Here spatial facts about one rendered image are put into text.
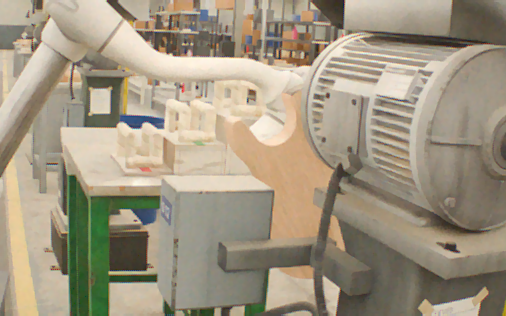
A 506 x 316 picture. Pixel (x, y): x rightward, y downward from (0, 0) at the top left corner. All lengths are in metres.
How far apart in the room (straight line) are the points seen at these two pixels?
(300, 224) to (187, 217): 0.37
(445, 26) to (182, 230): 0.49
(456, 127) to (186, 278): 0.48
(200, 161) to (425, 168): 1.21
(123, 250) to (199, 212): 2.66
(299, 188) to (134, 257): 2.47
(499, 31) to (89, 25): 0.92
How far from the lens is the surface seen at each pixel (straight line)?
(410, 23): 0.91
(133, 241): 3.62
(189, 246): 0.99
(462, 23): 0.86
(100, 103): 3.56
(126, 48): 1.49
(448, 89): 0.80
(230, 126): 1.18
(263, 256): 0.99
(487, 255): 0.81
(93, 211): 1.78
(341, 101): 0.94
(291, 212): 1.27
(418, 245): 0.82
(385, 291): 0.92
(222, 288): 1.03
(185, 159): 1.92
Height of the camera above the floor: 1.35
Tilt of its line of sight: 10 degrees down
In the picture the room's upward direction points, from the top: 4 degrees clockwise
